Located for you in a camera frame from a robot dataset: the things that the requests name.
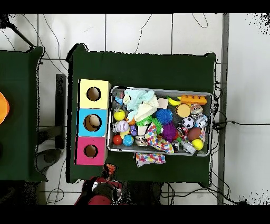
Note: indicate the orange striped tiger plush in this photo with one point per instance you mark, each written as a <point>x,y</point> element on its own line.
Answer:
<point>110,169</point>

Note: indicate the wooden three-hole box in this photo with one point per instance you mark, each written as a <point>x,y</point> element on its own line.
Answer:
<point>95,103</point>

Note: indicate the purple knobbly toy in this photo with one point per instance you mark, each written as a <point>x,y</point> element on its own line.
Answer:
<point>169,132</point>

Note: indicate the orange toy brick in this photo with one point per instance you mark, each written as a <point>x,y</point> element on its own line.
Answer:
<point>193,99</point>

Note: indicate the brown toy football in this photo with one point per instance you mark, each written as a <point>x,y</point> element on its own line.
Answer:
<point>193,133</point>

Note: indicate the green spiky ball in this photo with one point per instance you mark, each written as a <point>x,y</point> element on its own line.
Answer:
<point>157,125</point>
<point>144,121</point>

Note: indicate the dark green table cloth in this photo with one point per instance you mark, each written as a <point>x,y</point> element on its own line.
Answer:
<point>147,69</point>

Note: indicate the pale yellow muslin cloth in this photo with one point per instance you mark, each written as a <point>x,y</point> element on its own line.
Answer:
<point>147,108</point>

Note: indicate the black upright panel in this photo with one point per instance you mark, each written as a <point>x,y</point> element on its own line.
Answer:
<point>60,105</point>

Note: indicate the orange foam disc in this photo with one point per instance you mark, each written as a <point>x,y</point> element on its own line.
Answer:
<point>183,110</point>

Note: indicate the teal muslin cloth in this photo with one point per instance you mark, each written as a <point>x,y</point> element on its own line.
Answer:
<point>135,99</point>

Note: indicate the white baseball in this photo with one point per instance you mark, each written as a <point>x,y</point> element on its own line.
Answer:
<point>122,126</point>

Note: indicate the plain yellow ball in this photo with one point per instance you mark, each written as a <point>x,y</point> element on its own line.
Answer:
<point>197,144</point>

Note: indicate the shallow mesh bin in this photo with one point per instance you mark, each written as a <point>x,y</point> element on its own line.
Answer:
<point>126,150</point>

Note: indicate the orange round object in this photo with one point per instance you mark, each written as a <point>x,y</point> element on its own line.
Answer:
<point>3,107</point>

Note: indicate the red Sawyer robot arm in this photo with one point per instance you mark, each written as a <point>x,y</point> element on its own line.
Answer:
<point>101,196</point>

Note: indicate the dark green side-table cloth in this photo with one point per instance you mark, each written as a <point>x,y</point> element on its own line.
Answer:
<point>19,84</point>

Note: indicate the blue spiky ball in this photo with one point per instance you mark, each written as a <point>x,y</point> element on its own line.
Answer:
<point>164,116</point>

